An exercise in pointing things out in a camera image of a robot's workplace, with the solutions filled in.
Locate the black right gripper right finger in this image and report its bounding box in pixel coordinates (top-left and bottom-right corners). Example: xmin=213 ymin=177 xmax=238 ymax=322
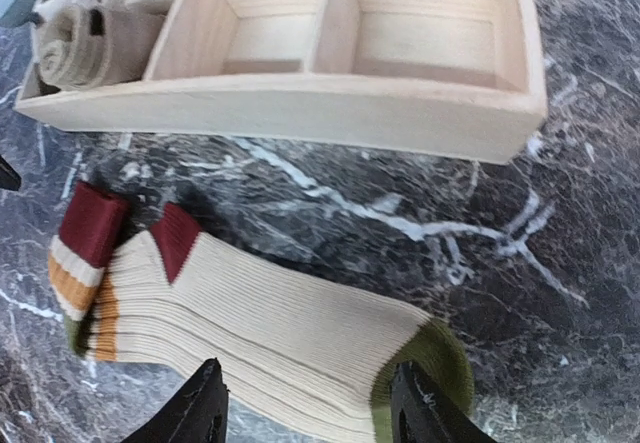
xmin=390 ymin=361 xmax=495 ymax=443

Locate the wooden compartment organizer box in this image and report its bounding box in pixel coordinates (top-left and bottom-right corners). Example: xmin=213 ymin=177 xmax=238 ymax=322
xmin=15 ymin=0 xmax=547 ymax=164

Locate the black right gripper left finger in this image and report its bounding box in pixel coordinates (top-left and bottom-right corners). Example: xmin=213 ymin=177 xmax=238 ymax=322
xmin=122 ymin=359 xmax=229 ymax=443

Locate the beige striped cuff sock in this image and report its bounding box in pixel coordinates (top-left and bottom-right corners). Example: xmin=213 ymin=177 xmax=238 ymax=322
xmin=48 ymin=182 xmax=474 ymax=442

